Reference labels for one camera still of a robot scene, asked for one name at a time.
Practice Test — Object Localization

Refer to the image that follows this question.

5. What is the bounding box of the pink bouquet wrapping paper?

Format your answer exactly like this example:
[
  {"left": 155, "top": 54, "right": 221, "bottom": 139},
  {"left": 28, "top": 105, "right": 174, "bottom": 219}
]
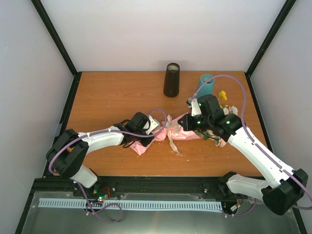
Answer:
[{"left": 130, "top": 128, "right": 201, "bottom": 156}]

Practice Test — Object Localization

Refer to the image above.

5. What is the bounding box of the cream printed ribbon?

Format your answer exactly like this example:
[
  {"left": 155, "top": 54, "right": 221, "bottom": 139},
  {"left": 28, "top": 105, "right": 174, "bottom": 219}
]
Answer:
[{"left": 165, "top": 115, "right": 183, "bottom": 156}]

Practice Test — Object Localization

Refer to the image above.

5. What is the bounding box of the artificial flower bunch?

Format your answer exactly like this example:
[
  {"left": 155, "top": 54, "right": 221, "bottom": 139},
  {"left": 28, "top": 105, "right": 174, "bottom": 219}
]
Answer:
[{"left": 197, "top": 94, "right": 242, "bottom": 147}]

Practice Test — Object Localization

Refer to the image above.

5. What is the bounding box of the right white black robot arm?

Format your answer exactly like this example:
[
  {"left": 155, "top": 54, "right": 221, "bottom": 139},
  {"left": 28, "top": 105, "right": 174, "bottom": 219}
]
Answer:
[{"left": 177, "top": 94, "right": 308, "bottom": 215}]

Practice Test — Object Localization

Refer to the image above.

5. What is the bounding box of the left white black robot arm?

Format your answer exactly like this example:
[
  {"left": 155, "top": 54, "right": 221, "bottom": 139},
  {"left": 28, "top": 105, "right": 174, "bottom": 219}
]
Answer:
[{"left": 46, "top": 112, "right": 159, "bottom": 196}]

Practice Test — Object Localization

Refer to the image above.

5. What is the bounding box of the teal cone vase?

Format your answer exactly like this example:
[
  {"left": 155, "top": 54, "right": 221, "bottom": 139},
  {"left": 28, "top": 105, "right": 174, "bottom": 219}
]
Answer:
[{"left": 196, "top": 74, "right": 215, "bottom": 98}]

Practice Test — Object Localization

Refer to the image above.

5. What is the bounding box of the black cone vase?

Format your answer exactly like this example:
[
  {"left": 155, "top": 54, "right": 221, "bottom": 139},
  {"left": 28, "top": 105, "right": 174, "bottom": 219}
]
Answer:
[{"left": 163, "top": 63, "right": 180, "bottom": 98}]

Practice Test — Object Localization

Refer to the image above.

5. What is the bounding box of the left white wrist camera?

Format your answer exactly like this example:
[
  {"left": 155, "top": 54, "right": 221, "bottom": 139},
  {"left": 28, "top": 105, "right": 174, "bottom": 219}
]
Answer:
[{"left": 143, "top": 115, "right": 160, "bottom": 135}]

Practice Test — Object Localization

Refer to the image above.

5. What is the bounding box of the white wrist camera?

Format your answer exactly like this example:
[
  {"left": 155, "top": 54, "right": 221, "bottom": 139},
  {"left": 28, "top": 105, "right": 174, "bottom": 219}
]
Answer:
[
  {"left": 186, "top": 98, "right": 202, "bottom": 117},
  {"left": 143, "top": 115, "right": 160, "bottom": 135}
]

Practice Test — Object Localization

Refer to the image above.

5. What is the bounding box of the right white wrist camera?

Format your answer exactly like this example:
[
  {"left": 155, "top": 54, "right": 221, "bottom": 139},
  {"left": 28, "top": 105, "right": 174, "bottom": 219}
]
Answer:
[{"left": 186, "top": 98, "right": 202, "bottom": 117}]

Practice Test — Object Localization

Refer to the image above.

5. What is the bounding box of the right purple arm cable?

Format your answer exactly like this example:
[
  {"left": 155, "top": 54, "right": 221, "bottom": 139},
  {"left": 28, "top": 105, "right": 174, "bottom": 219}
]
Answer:
[{"left": 192, "top": 74, "right": 312, "bottom": 217}]

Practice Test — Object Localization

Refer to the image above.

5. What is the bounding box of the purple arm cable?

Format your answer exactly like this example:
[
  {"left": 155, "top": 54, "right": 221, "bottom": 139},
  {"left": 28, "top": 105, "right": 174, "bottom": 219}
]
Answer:
[
  {"left": 192, "top": 74, "right": 312, "bottom": 217},
  {"left": 48, "top": 108, "right": 168, "bottom": 222}
]

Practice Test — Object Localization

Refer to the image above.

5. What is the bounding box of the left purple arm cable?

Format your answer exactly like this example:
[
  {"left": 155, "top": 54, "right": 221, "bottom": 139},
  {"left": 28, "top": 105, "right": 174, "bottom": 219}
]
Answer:
[{"left": 48, "top": 108, "right": 168, "bottom": 222}]

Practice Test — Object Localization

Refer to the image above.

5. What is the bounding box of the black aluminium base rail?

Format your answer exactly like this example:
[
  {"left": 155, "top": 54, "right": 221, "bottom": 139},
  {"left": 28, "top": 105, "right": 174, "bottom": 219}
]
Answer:
[{"left": 31, "top": 175, "right": 293, "bottom": 198}]

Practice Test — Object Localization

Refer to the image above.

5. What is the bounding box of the right black frame post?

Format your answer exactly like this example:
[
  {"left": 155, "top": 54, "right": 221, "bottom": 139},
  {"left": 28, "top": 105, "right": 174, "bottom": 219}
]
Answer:
[{"left": 245, "top": 0, "right": 297, "bottom": 76}]

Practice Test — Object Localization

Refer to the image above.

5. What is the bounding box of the black frame post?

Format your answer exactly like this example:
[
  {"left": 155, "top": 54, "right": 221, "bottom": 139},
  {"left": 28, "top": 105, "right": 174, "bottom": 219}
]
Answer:
[
  {"left": 30, "top": 0, "right": 79, "bottom": 77},
  {"left": 245, "top": 0, "right": 297, "bottom": 76}
]

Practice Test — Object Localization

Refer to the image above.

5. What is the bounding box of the light blue cable duct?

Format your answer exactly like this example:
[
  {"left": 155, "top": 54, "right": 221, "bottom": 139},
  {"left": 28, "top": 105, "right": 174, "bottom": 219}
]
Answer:
[{"left": 38, "top": 198, "right": 222, "bottom": 213}]

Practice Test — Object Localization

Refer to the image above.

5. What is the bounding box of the left black frame post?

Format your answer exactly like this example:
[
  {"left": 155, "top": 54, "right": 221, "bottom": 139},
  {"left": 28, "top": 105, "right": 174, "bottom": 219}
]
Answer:
[{"left": 30, "top": 0, "right": 79, "bottom": 77}]

